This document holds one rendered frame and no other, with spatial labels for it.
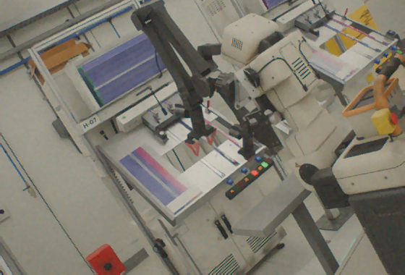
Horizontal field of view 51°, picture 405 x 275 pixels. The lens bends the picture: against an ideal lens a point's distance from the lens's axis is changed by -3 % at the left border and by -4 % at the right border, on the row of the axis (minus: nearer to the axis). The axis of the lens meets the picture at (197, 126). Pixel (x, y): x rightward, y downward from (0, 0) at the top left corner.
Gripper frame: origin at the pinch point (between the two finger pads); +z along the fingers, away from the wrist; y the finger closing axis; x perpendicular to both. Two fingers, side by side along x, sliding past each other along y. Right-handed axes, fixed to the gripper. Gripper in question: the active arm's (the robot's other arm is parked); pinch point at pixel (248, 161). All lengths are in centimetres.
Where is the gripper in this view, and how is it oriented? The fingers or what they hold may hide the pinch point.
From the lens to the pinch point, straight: 232.8
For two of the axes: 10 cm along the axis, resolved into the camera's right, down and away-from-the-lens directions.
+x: 6.7, 4.7, -5.8
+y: -7.3, 5.3, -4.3
